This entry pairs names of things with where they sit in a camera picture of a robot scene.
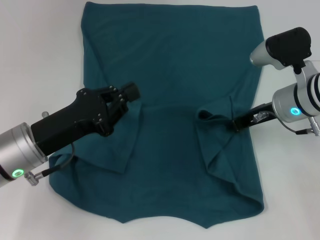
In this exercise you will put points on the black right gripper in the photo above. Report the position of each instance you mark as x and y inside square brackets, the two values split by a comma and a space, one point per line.
[257, 116]

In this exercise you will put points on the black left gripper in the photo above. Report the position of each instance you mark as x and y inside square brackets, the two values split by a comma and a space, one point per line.
[70, 125]

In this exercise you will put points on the teal blue shirt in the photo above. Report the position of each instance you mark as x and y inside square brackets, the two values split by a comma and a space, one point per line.
[170, 75]

